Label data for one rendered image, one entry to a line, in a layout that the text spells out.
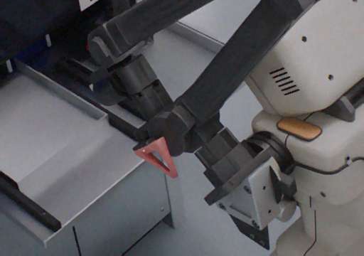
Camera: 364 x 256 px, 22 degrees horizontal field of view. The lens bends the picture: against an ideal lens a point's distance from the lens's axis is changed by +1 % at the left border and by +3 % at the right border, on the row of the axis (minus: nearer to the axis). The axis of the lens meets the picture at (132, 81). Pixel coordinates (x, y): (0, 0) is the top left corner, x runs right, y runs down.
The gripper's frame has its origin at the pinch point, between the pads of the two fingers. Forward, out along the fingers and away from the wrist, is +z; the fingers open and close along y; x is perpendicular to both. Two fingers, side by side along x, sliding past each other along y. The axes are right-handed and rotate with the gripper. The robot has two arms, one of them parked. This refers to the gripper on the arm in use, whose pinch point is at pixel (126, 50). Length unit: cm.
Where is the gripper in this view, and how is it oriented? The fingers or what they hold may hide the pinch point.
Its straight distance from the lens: 216.2
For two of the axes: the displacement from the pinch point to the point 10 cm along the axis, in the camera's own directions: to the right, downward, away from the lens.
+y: -8.5, -2.3, 4.8
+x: -5.1, 6.1, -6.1
